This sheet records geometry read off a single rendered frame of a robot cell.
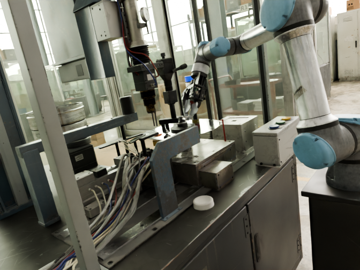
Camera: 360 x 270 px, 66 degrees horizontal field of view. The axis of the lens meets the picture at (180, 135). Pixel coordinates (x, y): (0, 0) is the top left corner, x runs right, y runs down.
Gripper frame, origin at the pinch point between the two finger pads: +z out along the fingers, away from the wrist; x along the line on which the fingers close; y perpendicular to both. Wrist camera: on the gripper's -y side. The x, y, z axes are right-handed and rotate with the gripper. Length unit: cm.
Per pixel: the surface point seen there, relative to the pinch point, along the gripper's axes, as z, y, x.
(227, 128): -2.4, -4.1, 23.8
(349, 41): -447, -412, 576
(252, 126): -7.2, -2.8, 36.7
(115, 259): 51, 38, -25
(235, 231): 40, 29, 17
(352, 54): -415, -412, 598
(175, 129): 7.0, 3.5, -5.1
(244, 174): 19.0, 17.5, 23.3
